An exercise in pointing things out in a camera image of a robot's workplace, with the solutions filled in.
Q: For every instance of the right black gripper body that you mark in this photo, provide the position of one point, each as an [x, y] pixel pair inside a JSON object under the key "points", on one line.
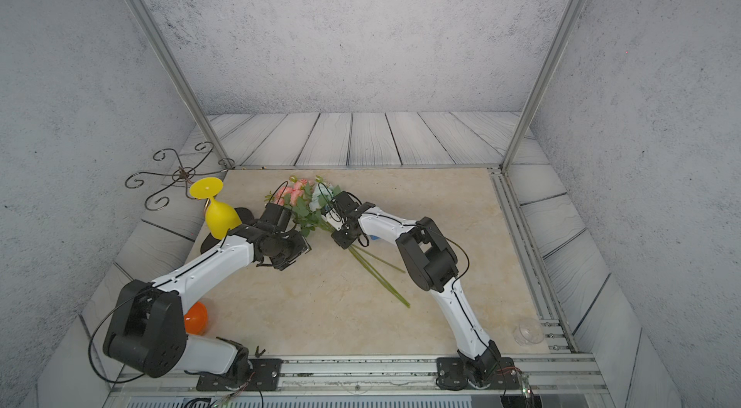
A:
{"points": [[343, 237]]}

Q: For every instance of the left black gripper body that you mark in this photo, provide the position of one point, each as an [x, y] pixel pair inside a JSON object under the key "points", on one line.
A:
{"points": [[288, 249]]}

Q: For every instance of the artificial flower bouquet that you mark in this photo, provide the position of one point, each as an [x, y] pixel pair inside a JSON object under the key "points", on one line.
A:
{"points": [[307, 199]]}

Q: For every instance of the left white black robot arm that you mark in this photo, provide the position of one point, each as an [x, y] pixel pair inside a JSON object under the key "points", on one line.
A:
{"points": [[147, 330]]}

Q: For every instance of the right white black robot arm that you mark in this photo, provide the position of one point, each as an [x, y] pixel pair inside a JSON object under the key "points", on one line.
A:
{"points": [[431, 263]]}

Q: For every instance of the black oval tray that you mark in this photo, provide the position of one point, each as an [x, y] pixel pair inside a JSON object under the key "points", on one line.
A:
{"points": [[245, 217]]}

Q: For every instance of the yellow plastic goblet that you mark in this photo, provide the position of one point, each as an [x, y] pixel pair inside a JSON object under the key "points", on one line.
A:
{"points": [[220, 217]]}

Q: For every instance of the orange plastic bowl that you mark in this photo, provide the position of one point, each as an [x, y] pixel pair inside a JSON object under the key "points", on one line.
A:
{"points": [[196, 319]]}

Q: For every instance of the clear plastic cup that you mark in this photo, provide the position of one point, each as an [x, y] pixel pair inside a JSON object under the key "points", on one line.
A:
{"points": [[528, 332]]}

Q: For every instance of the curly metal wire stand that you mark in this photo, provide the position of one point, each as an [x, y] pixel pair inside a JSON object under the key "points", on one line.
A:
{"points": [[183, 175]]}

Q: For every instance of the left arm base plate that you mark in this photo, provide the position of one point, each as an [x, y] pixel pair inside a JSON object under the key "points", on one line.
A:
{"points": [[248, 375]]}

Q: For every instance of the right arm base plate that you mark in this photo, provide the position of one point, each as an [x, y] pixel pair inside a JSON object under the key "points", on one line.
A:
{"points": [[458, 373]]}

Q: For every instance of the aluminium rail front frame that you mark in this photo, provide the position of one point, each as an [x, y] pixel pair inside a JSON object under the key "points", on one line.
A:
{"points": [[549, 380]]}

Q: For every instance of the left aluminium corner post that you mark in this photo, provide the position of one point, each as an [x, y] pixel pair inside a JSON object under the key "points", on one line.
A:
{"points": [[167, 60]]}

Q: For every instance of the aluminium corner post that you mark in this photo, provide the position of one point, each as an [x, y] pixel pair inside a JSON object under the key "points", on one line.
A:
{"points": [[167, 60], [553, 56]]}

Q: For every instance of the right aluminium corner post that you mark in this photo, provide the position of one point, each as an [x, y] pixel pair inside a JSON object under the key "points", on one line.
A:
{"points": [[553, 56]]}

